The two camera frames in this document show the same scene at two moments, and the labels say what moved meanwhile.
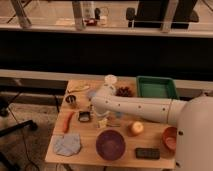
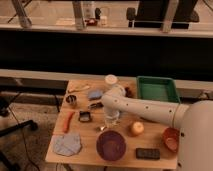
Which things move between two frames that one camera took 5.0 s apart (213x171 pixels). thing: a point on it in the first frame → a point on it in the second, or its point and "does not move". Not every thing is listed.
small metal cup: (70, 98) does not move
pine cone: (123, 91) does not move
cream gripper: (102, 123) → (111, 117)
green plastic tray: (156, 87) does not move
